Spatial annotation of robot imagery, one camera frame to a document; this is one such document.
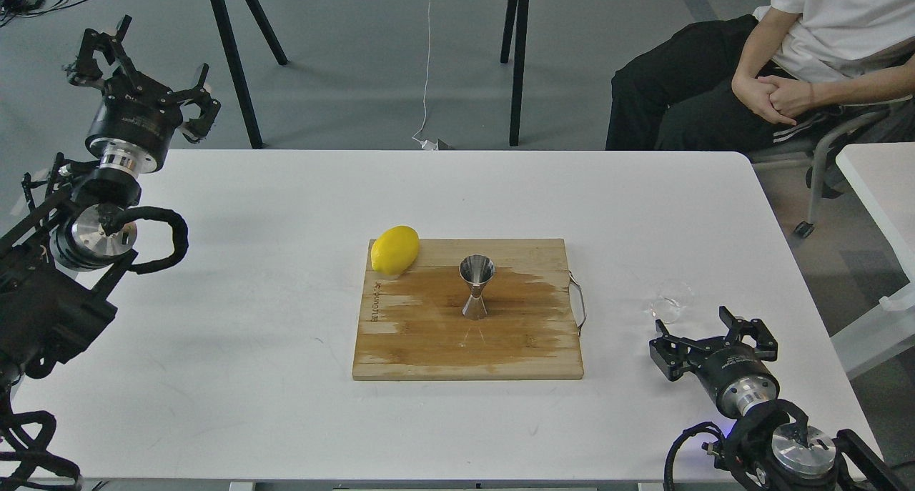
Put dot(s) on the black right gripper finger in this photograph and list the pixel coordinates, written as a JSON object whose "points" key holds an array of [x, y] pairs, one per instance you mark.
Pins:
{"points": [[766, 346], [676, 355]]}

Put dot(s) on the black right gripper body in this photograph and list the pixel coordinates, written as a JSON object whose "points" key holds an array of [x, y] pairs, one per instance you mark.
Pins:
{"points": [[736, 380]]}

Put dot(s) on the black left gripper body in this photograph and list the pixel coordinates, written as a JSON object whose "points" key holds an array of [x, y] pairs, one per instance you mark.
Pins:
{"points": [[131, 133]]}

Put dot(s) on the clear glass measuring cup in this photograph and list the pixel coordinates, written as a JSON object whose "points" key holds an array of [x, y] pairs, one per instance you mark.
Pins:
{"points": [[672, 298]]}

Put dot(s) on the steel double jigger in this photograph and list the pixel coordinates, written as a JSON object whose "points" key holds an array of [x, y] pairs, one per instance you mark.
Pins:
{"points": [[476, 270]]}

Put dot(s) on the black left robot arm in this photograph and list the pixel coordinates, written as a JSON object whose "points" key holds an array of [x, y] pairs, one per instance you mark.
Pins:
{"points": [[85, 230]]}

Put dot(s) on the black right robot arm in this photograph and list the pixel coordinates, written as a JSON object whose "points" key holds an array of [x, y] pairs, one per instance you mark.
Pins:
{"points": [[772, 445]]}

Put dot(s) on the white side table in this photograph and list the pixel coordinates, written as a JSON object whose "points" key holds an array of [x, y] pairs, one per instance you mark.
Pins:
{"points": [[882, 175]]}

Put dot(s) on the yellow lemon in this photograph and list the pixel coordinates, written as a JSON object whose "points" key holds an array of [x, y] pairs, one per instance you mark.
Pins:
{"points": [[395, 250]]}

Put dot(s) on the grey office chair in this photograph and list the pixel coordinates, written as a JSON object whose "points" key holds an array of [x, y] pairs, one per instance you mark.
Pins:
{"points": [[824, 134]]}

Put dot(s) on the bamboo cutting board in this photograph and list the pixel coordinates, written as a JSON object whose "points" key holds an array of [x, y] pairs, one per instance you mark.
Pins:
{"points": [[411, 327]]}

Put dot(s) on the seated person white shirt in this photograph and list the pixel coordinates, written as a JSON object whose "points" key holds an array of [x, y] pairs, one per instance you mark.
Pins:
{"points": [[735, 85]]}

